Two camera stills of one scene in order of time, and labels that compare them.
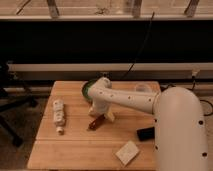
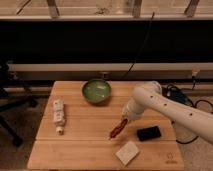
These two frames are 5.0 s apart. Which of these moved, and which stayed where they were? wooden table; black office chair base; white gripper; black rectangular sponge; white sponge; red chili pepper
Moved: red chili pepper; white gripper
Stayed: black office chair base; wooden table; white sponge; black rectangular sponge
